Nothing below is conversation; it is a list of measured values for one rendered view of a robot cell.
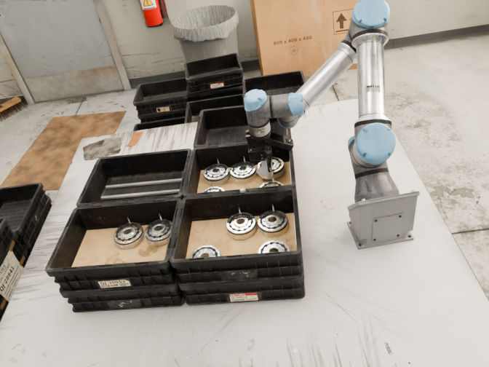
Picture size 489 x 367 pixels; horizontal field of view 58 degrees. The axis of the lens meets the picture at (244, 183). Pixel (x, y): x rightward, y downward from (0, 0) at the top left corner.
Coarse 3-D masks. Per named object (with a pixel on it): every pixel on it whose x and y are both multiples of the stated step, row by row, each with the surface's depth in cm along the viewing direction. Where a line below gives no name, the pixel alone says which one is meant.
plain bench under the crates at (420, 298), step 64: (192, 128) 234; (320, 128) 217; (64, 192) 207; (320, 192) 181; (320, 256) 155; (384, 256) 151; (448, 256) 148; (64, 320) 150; (128, 320) 146; (192, 320) 143; (256, 320) 139; (320, 320) 136; (384, 320) 133; (448, 320) 130
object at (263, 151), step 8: (248, 136) 154; (264, 136) 152; (248, 144) 159; (256, 144) 157; (264, 144) 157; (248, 152) 157; (256, 152) 157; (264, 152) 157; (256, 160) 160; (264, 160) 161
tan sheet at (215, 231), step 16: (192, 224) 158; (208, 224) 157; (224, 224) 156; (288, 224) 152; (192, 240) 152; (208, 240) 151; (224, 240) 150; (240, 240) 149; (256, 240) 148; (288, 240) 146
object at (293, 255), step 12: (252, 192) 152; (264, 192) 151; (276, 192) 151; (180, 204) 152; (180, 216) 150; (300, 240) 132; (276, 252) 130; (288, 252) 129; (300, 252) 128; (180, 264) 132; (192, 264) 132; (204, 264) 132; (216, 264) 132
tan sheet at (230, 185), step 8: (256, 168) 178; (288, 168) 175; (200, 176) 179; (256, 176) 174; (280, 176) 172; (288, 176) 171; (200, 184) 175; (208, 184) 175; (224, 184) 173; (232, 184) 173; (240, 184) 172; (248, 184) 171; (256, 184) 170; (288, 184) 168; (200, 192) 172
